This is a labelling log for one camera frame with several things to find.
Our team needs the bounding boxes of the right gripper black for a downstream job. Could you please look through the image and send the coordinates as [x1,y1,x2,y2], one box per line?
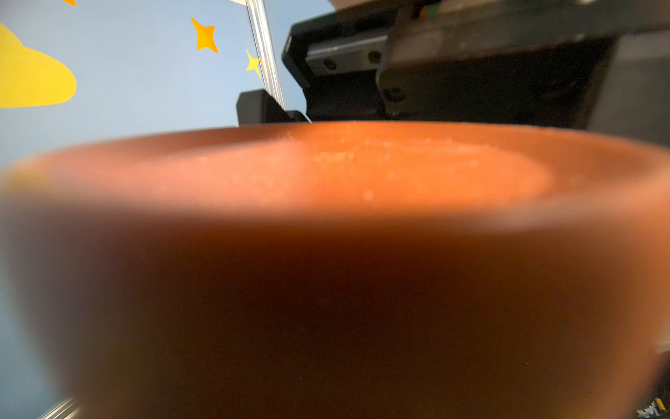
[237,1,669,146]

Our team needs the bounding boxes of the red lid oatmeal jar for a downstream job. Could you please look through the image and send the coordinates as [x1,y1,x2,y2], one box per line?
[1,122,669,418]

